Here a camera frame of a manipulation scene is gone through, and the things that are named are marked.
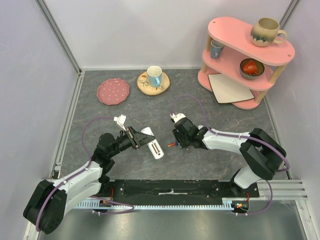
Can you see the white square mat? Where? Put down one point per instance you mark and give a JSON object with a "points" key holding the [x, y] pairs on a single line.
{"points": [[227, 90]]}

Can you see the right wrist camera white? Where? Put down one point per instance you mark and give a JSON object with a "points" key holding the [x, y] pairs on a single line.
{"points": [[177, 117]]}

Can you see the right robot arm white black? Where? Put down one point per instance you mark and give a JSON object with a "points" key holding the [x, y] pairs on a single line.
{"points": [[262, 154]]}

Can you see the white remote control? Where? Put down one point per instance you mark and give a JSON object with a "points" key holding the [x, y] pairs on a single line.
{"points": [[154, 145]]}

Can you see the pink dotted plate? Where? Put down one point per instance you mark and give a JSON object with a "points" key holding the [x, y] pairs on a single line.
{"points": [[113, 91]]}

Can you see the light blue cup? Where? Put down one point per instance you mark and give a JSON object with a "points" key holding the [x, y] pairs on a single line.
{"points": [[154, 76]]}

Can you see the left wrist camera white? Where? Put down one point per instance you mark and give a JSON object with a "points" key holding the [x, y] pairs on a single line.
{"points": [[120, 121]]}

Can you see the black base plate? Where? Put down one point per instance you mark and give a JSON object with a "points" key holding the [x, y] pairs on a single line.
{"points": [[174, 192]]}

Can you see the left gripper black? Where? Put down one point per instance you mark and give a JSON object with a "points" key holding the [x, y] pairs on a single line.
{"points": [[133, 135]]}

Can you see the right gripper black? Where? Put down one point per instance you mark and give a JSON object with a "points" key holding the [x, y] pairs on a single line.
{"points": [[178, 137]]}

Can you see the pink three-tier shelf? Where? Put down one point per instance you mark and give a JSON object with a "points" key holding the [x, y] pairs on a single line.
{"points": [[235, 35]]}

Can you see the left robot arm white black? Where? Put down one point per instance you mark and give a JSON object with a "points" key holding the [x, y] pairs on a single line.
{"points": [[53, 199]]}

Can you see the orange red cup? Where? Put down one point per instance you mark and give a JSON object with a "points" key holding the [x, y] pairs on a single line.
{"points": [[250, 68]]}

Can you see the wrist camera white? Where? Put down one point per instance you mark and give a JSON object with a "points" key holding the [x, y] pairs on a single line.
{"points": [[120, 121], [177, 117]]}

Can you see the grey blue mug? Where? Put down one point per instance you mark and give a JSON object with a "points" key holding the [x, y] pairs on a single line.
{"points": [[216, 49]]}

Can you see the beige leaf saucer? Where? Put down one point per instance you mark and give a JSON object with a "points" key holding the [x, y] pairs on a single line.
{"points": [[145, 87]]}

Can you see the patterned dark bowl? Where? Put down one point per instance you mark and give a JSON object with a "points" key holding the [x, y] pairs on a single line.
{"points": [[261, 69]]}

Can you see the beige ceramic mug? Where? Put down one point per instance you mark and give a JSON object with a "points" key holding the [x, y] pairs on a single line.
{"points": [[266, 31]]}

